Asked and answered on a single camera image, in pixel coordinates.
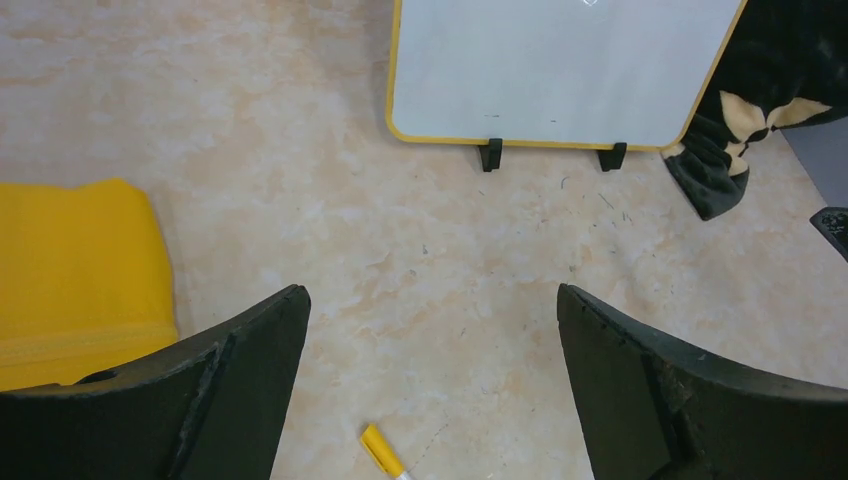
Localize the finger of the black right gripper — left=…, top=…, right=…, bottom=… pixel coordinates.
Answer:
left=810, top=207, right=848, bottom=260

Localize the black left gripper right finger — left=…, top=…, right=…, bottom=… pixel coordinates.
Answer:
left=557, top=284, right=847, bottom=479

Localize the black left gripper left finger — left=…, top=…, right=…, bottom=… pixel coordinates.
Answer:
left=1, top=285, right=311, bottom=479

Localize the white marker pen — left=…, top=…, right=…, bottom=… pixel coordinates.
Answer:
left=360, top=423, right=413, bottom=480

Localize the black whiteboard right foot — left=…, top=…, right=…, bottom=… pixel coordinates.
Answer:
left=596, top=142, right=628, bottom=172

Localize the black whiteboard foot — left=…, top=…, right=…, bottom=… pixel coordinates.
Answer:
left=596, top=142, right=628, bottom=172
left=478, top=138, right=503, bottom=172

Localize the black whiteboard left foot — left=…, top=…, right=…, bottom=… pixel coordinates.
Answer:
left=478, top=138, right=503, bottom=172

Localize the white whiteboard yellow rim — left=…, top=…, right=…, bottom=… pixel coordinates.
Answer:
left=385, top=0, right=744, bottom=151

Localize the black floral pillow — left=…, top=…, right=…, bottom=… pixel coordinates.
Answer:
left=662, top=0, right=847, bottom=221

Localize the yellow folded cloth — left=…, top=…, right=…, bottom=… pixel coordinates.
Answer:
left=1, top=179, right=178, bottom=391

